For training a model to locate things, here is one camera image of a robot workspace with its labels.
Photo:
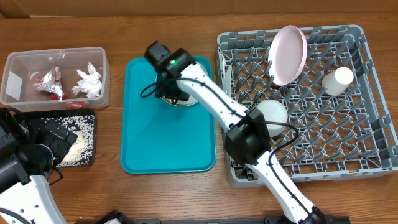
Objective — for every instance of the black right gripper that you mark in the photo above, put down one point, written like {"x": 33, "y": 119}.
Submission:
{"x": 170, "y": 93}

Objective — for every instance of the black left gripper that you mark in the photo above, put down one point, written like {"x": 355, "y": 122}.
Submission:
{"x": 60, "y": 145}

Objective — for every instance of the red sauce packet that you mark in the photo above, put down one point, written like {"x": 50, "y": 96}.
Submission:
{"x": 75, "y": 105}

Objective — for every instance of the grey small plate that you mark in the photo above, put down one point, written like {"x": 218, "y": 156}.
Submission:
{"x": 191, "y": 100}

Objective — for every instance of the silver foil wrapper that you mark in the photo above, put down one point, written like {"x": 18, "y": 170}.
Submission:
{"x": 51, "y": 84}

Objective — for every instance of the white plastic knife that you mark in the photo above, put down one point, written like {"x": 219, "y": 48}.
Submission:
{"x": 226, "y": 78}

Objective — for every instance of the white napkin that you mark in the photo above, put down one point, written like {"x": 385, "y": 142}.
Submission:
{"x": 90, "y": 82}

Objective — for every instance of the grey bowl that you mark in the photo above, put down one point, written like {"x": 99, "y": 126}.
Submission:
{"x": 276, "y": 112}

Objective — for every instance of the white large plate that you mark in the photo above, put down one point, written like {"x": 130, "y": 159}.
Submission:
{"x": 287, "y": 54}

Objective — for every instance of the white plastic cup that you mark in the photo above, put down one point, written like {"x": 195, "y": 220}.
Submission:
{"x": 337, "y": 81}

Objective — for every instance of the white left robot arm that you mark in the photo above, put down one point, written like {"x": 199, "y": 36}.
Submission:
{"x": 25, "y": 189}

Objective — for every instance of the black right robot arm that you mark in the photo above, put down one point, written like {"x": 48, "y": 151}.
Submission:
{"x": 246, "y": 140}

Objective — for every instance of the grey dishwasher rack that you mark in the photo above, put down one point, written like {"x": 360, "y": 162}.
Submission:
{"x": 349, "y": 136}

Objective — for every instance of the spilled white rice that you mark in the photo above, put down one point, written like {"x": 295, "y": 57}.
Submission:
{"x": 82, "y": 151}

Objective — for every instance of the black plastic tray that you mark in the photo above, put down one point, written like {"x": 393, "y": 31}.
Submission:
{"x": 61, "y": 113}

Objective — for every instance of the clear plastic bin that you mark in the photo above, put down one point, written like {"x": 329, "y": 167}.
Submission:
{"x": 23, "y": 69}

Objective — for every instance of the teal serving tray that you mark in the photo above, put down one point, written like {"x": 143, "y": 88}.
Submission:
{"x": 160, "y": 138}

